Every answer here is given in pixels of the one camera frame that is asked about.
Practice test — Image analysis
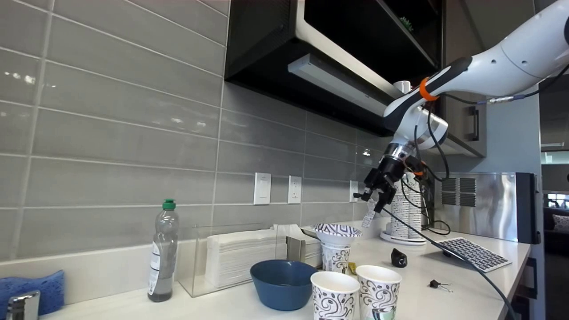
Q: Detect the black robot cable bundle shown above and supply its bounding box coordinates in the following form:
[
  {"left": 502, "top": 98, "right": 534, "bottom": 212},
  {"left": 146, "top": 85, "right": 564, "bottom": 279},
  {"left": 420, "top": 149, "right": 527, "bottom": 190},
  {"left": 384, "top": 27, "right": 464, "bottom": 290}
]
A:
[{"left": 399, "top": 64, "right": 569, "bottom": 236}]

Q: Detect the thin dark blue cable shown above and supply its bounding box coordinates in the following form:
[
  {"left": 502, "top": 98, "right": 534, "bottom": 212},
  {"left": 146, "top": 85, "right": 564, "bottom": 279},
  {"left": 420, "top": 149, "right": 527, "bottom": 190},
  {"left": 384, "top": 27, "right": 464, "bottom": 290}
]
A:
[{"left": 354, "top": 192, "right": 518, "bottom": 320}]

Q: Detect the under-cabinet light bar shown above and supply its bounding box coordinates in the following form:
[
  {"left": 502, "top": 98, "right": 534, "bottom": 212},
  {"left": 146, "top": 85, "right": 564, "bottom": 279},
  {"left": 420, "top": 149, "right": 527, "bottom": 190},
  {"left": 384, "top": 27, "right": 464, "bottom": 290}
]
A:
[{"left": 286, "top": 52, "right": 393, "bottom": 119}]

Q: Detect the black upper cabinet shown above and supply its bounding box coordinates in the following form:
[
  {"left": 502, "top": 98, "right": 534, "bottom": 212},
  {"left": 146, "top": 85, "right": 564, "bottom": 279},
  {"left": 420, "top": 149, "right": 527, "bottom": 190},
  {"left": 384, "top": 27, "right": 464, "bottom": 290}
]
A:
[{"left": 222, "top": 0, "right": 447, "bottom": 137}]

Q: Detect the grey keyboard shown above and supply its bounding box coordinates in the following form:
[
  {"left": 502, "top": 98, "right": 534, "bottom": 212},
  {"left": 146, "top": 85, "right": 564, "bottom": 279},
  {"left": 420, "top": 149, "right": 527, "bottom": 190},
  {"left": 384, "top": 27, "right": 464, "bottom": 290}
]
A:
[{"left": 438, "top": 236, "right": 512, "bottom": 276}]

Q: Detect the stainless steel appliance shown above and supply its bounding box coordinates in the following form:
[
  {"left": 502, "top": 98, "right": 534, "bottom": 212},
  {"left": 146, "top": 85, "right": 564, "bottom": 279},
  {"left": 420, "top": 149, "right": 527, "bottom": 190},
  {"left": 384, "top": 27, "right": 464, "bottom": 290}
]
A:
[{"left": 434, "top": 171, "right": 543, "bottom": 245}]

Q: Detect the dark base cabinet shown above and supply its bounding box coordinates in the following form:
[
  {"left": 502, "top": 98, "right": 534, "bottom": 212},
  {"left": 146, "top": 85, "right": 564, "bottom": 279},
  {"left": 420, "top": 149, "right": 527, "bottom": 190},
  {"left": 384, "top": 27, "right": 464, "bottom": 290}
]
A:
[{"left": 507, "top": 238, "right": 548, "bottom": 320}]

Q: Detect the white mug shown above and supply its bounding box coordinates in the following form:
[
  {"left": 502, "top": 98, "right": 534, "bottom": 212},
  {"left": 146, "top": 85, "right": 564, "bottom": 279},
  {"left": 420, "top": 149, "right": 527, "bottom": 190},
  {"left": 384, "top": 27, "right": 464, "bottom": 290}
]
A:
[{"left": 393, "top": 78, "right": 415, "bottom": 96}]

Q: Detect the orange arm strap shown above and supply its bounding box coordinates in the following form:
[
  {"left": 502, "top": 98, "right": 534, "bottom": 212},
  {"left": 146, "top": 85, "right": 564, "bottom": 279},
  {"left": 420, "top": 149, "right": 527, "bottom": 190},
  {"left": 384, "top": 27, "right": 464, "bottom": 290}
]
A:
[{"left": 418, "top": 76, "right": 441, "bottom": 103}]

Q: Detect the small black coffee pod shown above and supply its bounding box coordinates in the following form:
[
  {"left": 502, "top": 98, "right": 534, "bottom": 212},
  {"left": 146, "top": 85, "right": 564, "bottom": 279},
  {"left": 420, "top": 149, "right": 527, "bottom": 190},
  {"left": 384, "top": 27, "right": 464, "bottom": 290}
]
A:
[{"left": 390, "top": 247, "right": 409, "bottom": 270}]

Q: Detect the blue sponge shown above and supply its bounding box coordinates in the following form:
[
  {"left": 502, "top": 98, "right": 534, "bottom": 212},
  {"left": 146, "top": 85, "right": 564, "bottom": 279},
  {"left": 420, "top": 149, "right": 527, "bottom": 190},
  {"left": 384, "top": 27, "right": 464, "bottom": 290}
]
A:
[{"left": 0, "top": 268, "right": 68, "bottom": 318}]

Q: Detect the black orange wrist camera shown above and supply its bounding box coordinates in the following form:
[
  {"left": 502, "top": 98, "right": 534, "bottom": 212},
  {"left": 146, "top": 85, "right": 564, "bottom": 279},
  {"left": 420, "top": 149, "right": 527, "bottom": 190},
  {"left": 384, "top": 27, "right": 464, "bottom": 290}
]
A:
[{"left": 406, "top": 155, "right": 427, "bottom": 181}]

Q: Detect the clear acrylic napkin holder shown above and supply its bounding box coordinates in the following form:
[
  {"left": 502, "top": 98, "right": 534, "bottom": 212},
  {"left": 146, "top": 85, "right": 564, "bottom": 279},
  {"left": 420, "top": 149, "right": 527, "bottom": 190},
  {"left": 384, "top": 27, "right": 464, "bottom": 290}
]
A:
[{"left": 176, "top": 228, "right": 322, "bottom": 299}]

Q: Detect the white round tray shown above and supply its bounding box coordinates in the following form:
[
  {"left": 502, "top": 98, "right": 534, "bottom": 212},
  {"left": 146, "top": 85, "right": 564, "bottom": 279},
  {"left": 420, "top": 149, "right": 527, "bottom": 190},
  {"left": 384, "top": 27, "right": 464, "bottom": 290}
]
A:
[{"left": 379, "top": 231, "right": 431, "bottom": 247}]

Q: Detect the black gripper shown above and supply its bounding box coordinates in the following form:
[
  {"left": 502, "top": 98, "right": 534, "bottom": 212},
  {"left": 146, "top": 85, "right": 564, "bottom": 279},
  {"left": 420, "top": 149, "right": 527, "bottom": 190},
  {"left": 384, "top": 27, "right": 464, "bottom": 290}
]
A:
[{"left": 358, "top": 158, "right": 409, "bottom": 212}]

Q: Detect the clear soap bottle green cap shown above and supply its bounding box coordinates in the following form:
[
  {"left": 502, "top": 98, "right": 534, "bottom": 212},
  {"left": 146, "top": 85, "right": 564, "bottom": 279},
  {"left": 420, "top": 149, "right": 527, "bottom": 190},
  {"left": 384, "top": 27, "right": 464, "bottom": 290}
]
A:
[{"left": 146, "top": 197, "right": 180, "bottom": 304}]

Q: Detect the tall paper cup stack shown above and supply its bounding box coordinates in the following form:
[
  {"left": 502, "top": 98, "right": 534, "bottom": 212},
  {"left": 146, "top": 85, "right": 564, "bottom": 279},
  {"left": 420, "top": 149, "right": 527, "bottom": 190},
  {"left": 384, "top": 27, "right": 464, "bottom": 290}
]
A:
[{"left": 384, "top": 174, "right": 427, "bottom": 238}]

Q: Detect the dark blue plastic bowl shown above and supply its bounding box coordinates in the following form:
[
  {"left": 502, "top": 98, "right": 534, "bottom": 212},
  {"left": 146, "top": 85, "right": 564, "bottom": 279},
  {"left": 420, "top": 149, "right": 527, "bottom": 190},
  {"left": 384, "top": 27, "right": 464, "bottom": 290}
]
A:
[{"left": 249, "top": 258, "right": 320, "bottom": 313}]

